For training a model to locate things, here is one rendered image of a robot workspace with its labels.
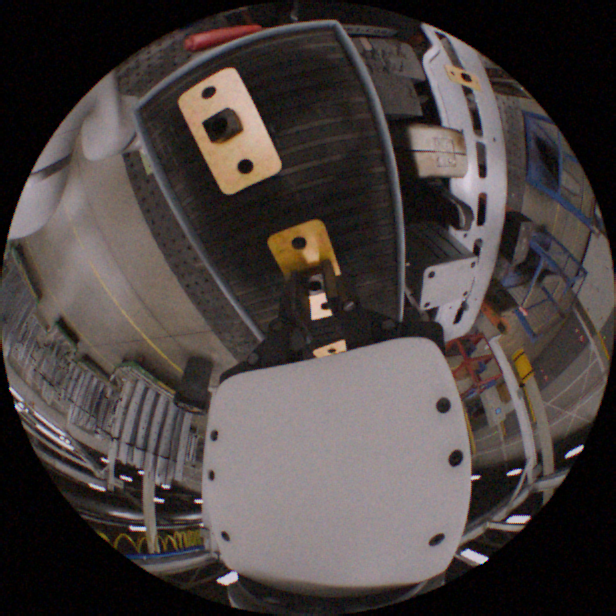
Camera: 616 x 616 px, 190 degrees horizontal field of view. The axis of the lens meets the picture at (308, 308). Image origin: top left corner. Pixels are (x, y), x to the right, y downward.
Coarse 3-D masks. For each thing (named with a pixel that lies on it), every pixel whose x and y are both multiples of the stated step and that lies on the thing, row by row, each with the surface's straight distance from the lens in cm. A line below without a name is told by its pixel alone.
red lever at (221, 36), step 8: (208, 32) 19; (216, 32) 19; (224, 32) 19; (232, 32) 19; (240, 32) 19; (248, 32) 20; (192, 40) 18; (200, 40) 18; (208, 40) 18; (216, 40) 19; (224, 40) 19; (232, 40) 19; (184, 48) 19; (192, 48) 19; (200, 48) 19
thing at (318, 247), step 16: (304, 224) 13; (320, 224) 13; (272, 240) 13; (288, 240) 13; (320, 240) 13; (288, 256) 14; (304, 256) 14; (320, 256) 14; (304, 272) 14; (320, 272) 13; (336, 272) 14; (304, 288) 14; (320, 288) 14; (320, 304) 16
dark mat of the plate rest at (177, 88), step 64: (256, 64) 14; (320, 64) 14; (320, 128) 12; (192, 192) 14; (256, 192) 13; (320, 192) 12; (384, 192) 13; (256, 256) 14; (384, 256) 15; (256, 320) 18; (320, 320) 18
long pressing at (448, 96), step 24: (432, 48) 43; (456, 48) 50; (432, 72) 39; (480, 72) 51; (432, 96) 37; (456, 96) 41; (480, 96) 46; (456, 120) 39; (480, 120) 44; (504, 144) 50; (504, 168) 49; (456, 192) 38; (480, 192) 43; (504, 192) 49; (480, 264) 51; (480, 288) 58; (456, 312) 58; (456, 336) 70
